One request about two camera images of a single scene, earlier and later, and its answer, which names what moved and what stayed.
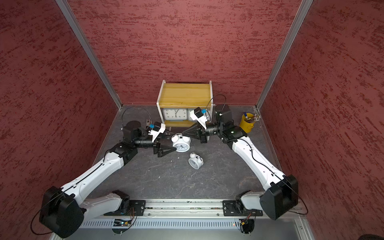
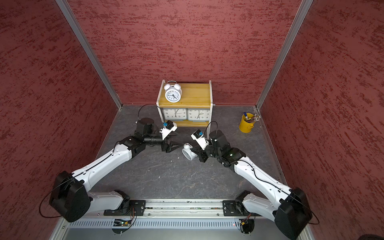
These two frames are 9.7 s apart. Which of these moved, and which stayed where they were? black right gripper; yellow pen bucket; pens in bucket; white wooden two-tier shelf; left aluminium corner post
Moved: black right gripper
Stayed: white wooden two-tier shelf; left aluminium corner post; pens in bucket; yellow pen bucket
